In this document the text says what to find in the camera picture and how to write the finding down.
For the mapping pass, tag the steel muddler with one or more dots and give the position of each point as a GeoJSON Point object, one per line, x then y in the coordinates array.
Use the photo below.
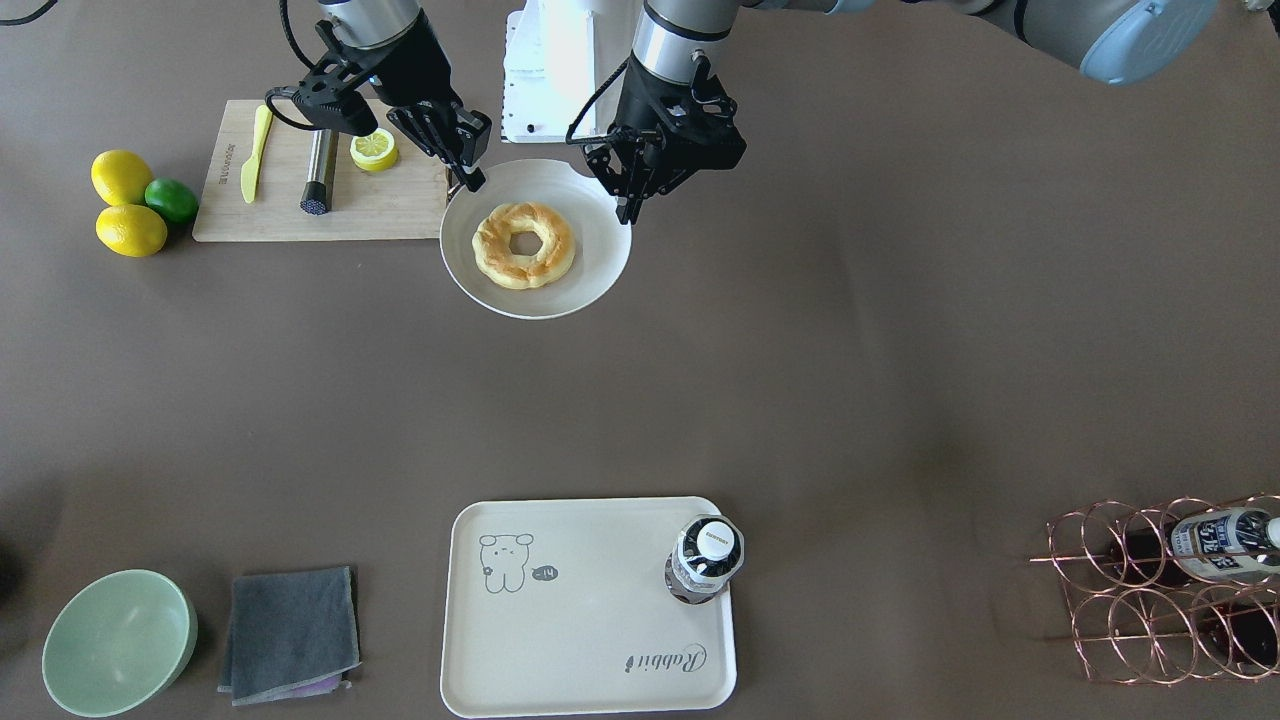
{"type": "Point", "coordinates": [322, 162]}

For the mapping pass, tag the dark drink bottle on tray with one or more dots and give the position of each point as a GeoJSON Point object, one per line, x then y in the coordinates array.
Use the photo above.
{"type": "Point", "coordinates": [706, 554]}

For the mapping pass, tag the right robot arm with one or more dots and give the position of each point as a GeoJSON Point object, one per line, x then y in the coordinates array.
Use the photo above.
{"type": "Point", "coordinates": [392, 46]}

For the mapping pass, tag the dark drink bottle in rack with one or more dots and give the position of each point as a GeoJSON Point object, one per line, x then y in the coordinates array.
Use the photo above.
{"type": "Point", "coordinates": [1236, 545]}

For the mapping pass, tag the half lemon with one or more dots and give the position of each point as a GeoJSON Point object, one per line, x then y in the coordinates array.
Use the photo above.
{"type": "Point", "coordinates": [376, 152]}

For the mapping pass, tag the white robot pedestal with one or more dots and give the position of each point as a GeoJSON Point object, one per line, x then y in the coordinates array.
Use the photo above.
{"type": "Point", "coordinates": [560, 57]}

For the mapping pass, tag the green bowl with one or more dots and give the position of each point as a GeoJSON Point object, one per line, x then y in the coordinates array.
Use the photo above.
{"type": "Point", "coordinates": [120, 641]}

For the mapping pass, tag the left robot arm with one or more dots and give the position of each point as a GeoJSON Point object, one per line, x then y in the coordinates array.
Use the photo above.
{"type": "Point", "coordinates": [1114, 43]}

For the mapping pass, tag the copper wire bottle rack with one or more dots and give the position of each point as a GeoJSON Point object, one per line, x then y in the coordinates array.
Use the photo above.
{"type": "Point", "coordinates": [1121, 633]}

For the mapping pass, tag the yellow glazed donut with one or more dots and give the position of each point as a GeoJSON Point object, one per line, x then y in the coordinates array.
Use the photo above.
{"type": "Point", "coordinates": [524, 245]}

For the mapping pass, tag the cream rabbit tray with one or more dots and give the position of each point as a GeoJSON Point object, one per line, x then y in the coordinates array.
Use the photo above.
{"type": "Point", "coordinates": [560, 607]}

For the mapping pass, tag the grey folded cloth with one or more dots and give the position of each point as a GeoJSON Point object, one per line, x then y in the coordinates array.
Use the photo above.
{"type": "Point", "coordinates": [290, 635]}

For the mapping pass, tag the green lime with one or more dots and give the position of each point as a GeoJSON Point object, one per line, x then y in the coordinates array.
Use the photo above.
{"type": "Point", "coordinates": [174, 201]}

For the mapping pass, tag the yellow plastic knife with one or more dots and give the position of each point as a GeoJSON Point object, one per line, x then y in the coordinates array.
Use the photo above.
{"type": "Point", "coordinates": [250, 170]}

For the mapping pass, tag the yellow lemon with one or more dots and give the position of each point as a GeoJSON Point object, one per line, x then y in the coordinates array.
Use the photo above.
{"type": "Point", "coordinates": [120, 177]}
{"type": "Point", "coordinates": [131, 230]}

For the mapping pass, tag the wooden cutting board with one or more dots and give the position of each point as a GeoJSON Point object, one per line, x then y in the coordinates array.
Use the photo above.
{"type": "Point", "coordinates": [405, 202]}

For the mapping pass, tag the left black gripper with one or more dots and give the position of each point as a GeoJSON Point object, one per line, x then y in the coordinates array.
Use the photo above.
{"type": "Point", "coordinates": [645, 108]}

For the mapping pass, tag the white round plate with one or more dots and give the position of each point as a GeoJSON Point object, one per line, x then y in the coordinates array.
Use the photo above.
{"type": "Point", "coordinates": [603, 243]}

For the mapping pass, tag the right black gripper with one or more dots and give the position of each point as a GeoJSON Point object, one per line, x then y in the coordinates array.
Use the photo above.
{"type": "Point", "coordinates": [412, 68]}

